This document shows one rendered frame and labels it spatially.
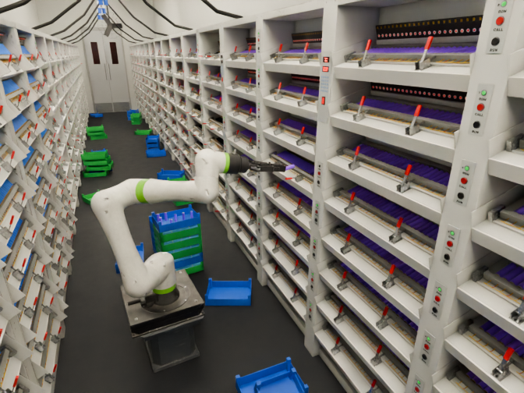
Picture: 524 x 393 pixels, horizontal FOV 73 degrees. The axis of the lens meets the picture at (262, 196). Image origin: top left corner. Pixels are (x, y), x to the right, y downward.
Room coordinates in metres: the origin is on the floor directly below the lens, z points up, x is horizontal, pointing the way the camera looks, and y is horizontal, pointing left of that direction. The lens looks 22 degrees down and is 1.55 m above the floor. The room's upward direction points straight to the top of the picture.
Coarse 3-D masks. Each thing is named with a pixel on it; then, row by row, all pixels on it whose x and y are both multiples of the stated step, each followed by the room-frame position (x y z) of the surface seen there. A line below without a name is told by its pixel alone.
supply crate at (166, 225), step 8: (184, 208) 2.49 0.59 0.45; (192, 208) 2.49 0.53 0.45; (152, 216) 2.35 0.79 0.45; (160, 216) 2.39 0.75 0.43; (168, 216) 2.42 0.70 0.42; (160, 224) 2.20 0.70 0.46; (168, 224) 2.23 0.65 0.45; (176, 224) 2.26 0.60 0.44; (184, 224) 2.28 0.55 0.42; (192, 224) 2.31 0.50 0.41; (160, 232) 2.20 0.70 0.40
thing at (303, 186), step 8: (264, 152) 2.14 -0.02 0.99; (272, 152) 2.16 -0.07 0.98; (280, 152) 2.18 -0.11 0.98; (264, 160) 2.14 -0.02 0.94; (272, 160) 2.11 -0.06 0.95; (304, 160) 1.98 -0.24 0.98; (280, 176) 1.93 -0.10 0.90; (288, 176) 1.83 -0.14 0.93; (296, 184) 1.73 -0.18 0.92; (304, 184) 1.70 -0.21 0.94; (312, 184) 1.58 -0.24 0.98; (304, 192) 1.67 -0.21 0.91; (312, 192) 1.58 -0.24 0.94
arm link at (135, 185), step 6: (126, 180) 1.60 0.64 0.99; (132, 180) 1.59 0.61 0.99; (138, 180) 1.58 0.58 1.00; (144, 180) 1.57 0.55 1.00; (126, 186) 1.55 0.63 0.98; (132, 186) 1.55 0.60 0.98; (138, 186) 1.54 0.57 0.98; (132, 192) 1.54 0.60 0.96; (138, 192) 1.52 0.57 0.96; (132, 198) 1.53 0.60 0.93; (138, 198) 1.53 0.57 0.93; (144, 198) 1.51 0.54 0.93; (132, 204) 1.56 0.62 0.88
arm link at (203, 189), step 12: (156, 180) 1.55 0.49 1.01; (204, 180) 1.41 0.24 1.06; (216, 180) 1.43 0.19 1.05; (144, 192) 1.51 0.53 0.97; (156, 192) 1.49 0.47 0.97; (168, 192) 1.47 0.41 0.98; (180, 192) 1.44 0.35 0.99; (192, 192) 1.41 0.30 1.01; (204, 192) 1.39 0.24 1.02; (216, 192) 1.41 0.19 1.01
